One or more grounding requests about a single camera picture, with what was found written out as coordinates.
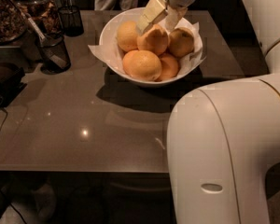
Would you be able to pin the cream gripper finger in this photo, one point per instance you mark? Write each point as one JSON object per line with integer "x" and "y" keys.
{"x": 153, "y": 12}
{"x": 174, "y": 15}

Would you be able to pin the orange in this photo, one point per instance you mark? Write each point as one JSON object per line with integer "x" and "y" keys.
{"x": 169, "y": 67}
{"x": 154, "y": 40}
{"x": 127, "y": 36}
{"x": 142, "y": 65}
{"x": 181, "y": 42}

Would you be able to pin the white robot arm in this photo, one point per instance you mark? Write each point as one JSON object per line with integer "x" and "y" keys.
{"x": 223, "y": 138}

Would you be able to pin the white paper liner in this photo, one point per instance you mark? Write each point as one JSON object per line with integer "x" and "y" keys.
{"x": 110, "y": 53}

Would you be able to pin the black mesh cup back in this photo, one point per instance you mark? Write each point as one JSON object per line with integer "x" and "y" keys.
{"x": 71, "y": 20}

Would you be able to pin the black mesh cup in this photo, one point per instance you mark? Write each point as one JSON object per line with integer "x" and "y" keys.
{"x": 71, "y": 20}
{"x": 54, "y": 54}

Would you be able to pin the black mesh cup front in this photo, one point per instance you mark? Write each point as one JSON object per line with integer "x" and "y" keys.
{"x": 54, "y": 54}

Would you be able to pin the glass jar of snacks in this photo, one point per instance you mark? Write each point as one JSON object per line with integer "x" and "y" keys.
{"x": 44, "y": 12}

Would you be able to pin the glass jar of nuts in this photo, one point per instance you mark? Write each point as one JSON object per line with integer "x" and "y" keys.
{"x": 12, "y": 24}

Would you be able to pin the dark tray device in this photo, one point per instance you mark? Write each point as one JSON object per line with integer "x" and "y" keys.
{"x": 10, "y": 82}

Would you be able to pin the white shoe under table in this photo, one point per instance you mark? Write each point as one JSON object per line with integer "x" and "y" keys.
{"x": 45, "y": 202}

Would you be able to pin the metal scoop with handle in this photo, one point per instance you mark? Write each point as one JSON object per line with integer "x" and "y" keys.
{"x": 22, "y": 51}

